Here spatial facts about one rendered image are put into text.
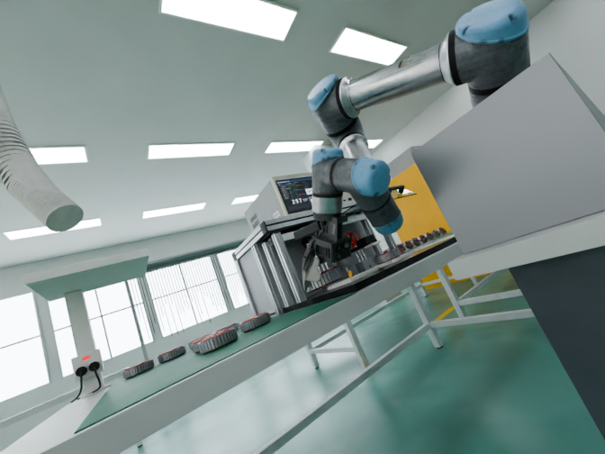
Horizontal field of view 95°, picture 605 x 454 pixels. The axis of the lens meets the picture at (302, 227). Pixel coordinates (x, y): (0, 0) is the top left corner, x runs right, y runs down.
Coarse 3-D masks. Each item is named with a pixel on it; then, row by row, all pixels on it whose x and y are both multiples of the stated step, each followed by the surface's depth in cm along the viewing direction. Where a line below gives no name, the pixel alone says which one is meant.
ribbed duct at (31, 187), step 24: (0, 96) 151; (0, 120) 144; (0, 144) 139; (24, 144) 148; (0, 168) 136; (24, 168) 138; (24, 192) 133; (48, 192) 134; (48, 216) 129; (72, 216) 139
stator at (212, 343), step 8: (232, 328) 83; (216, 336) 78; (224, 336) 78; (232, 336) 80; (200, 344) 78; (208, 344) 77; (216, 344) 77; (224, 344) 78; (200, 352) 80; (208, 352) 78
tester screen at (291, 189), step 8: (280, 184) 125; (288, 184) 127; (296, 184) 130; (304, 184) 132; (288, 192) 126; (296, 192) 128; (304, 192) 130; (288, 200) 124; (304, 200) 128; (304, 208) 127
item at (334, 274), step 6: (330, 270) 72; (336, 270) 73; (324, 276) 71; (330, 276) 72; (336, 276) 72; (342, 276) 74; (312, 282) 72; (318, 282) 71; (324, 282) 71; (330, 282) 71; (312, 288) 72; (318, 288) 72
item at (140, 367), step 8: (224, 328) 132; (168, 352) 118; (176, 352) 119; (184, 352) 123; (152, 360) 116; (160, 360) 117; (128, 368) 111; (136, 368) 110; (144, 368) 112; (128, 376) 109
